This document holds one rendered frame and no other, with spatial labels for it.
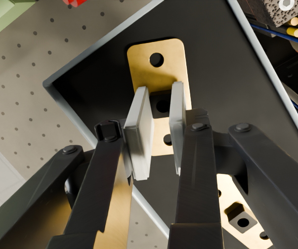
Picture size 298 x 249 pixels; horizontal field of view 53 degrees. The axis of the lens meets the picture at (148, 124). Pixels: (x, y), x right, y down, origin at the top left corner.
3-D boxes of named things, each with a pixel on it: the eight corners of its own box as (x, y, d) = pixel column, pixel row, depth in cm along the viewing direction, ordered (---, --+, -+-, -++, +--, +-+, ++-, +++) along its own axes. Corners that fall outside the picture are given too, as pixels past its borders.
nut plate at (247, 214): (291, 228, 25) (297, 239, 24) (256, 252, 26) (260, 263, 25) (221, 168, 23) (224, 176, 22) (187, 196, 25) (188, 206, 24)
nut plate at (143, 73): (196, 149, 23) (197, 156, 22) (147, 154, 23) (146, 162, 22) (182, 36, 20) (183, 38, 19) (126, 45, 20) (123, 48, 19)
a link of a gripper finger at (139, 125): (149, 180, 15) (134, 182, 15) (154, 125, 21) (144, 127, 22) (138, 125, 14) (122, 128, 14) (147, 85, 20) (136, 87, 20)
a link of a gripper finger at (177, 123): (168, 122, 14) (184, 119, 14) (172, 81, 20) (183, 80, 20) (177, 177, 15) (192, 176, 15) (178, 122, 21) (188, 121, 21)
